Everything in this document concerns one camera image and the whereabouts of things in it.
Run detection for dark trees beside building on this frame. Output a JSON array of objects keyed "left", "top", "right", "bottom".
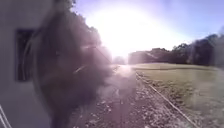
[{"left": 33, "top": 0, "right": 116, "bottom": 128}]

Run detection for leaf-strewn dirt path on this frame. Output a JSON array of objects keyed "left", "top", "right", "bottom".
[{"left": 68, "top": 64, "right": 201, "bottom": 128}]

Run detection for pale path edging strip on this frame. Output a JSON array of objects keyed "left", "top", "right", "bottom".
[{"left": 134, "top": 72, "right": 201, "bottom": 128}]

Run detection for row of trees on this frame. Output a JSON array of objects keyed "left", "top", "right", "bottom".
[{"left": 128, "top": 31, "right": 224, "bottom": 68}]

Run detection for grass field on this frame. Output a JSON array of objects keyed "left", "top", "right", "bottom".
[{"left": 131, "top": 62, "right": 224, "bottom": 128}]

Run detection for grey building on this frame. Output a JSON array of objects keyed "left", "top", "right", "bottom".
[{"left": 0, "top": 0, "right": 58, "bottom": 128}]

